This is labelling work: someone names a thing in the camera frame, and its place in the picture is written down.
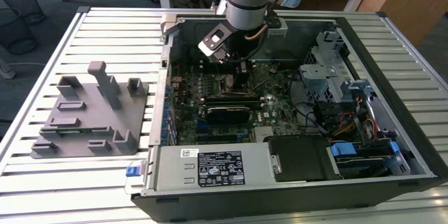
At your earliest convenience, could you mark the CPU socket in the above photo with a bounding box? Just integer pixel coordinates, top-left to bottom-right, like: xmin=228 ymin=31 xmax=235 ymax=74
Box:
xmin=217 ymin=73 xmax=255 ymax=98

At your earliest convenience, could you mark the metal drive cage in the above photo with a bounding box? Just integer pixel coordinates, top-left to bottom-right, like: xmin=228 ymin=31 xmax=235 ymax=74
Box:
xmin=299 ymin=31 xmax=373 ymax=104

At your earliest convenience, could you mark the black graphics card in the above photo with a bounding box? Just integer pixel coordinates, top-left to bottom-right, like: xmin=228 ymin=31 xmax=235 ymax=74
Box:
xmin=205 ymin=106 xmax=251 ymax=125

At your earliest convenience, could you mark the green motherboard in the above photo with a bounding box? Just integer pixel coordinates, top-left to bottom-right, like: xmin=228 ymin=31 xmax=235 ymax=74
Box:
xmin=167 ymin=60 xmax=317 ymax=146

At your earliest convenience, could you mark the silver chipset heatsink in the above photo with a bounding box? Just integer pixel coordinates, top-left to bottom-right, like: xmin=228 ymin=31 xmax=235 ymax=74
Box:
xmin=253 ymin=126 xmax=277 ymax=138

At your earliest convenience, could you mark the black expansion slot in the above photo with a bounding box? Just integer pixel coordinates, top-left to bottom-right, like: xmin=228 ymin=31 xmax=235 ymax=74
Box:
xmin=195 ymin=134 xmax=248 ymax=143

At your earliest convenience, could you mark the black plastic shroud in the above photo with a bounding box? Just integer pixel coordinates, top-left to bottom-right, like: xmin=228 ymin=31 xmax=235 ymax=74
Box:
xmin=268 ymin=134 xmax=343 ymax=183

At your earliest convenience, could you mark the wooden cabinet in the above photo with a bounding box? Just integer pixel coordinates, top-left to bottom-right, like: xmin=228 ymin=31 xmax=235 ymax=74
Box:
xmin=356 ymin=0 xmax=448 ymax=46

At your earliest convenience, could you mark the silver power supply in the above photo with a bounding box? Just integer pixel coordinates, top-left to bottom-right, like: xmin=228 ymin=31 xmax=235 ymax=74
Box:
xmin=141 ymin=145 xmax=277 ymax=193

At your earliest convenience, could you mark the grey parts rack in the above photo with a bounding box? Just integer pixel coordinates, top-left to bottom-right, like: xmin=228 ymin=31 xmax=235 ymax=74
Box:
xmin=31 ymin=60 xmax=155 ymax=159

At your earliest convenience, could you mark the green RAM stick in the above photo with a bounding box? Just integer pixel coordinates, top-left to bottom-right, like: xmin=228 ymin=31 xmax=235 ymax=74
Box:
xmin=55 ymin=127 xmax=109 ymax=134

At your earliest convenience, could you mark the hard disk in blue carrier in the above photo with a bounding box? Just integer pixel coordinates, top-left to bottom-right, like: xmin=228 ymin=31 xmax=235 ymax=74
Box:
xmin=327 ymin=141 xmax=412 ymax=180

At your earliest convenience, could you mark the blue plastic latch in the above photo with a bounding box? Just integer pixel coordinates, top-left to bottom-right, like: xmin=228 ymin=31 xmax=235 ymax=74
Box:
xmin=124 ymin=165 xmax=141 ymax=179

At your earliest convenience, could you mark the black PC case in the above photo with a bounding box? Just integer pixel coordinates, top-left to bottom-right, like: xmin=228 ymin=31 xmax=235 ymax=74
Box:
xmin=129 ymin=11 xmax=448 ymax=223

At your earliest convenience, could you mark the black mesh waste bin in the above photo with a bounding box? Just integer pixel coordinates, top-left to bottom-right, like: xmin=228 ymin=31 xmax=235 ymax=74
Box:
xmin=0 ymin=0 xmax=47 ymax=24
xmin=0 ymin=7 xmax=39 ymax=56

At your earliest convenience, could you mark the copper coloured curved cable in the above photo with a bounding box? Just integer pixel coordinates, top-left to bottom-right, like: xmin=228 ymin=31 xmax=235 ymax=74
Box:
xmin=244 ymin=26 xmax=269 ymax=41

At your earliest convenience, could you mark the white camera in black bracket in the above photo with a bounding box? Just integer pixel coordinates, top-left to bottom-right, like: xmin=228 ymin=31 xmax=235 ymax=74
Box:
xmin=197 ymin=21 xmax=235 ymax=64

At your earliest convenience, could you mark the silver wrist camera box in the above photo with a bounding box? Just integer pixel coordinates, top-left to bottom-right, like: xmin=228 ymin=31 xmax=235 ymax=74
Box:
xmin=268 ymin=18 xmax=289 ymax=37

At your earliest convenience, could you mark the orange power wire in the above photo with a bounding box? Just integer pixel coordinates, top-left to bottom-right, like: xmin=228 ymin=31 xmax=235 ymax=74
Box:
xmin=328 ymin=111 xmax=383 ymax=142

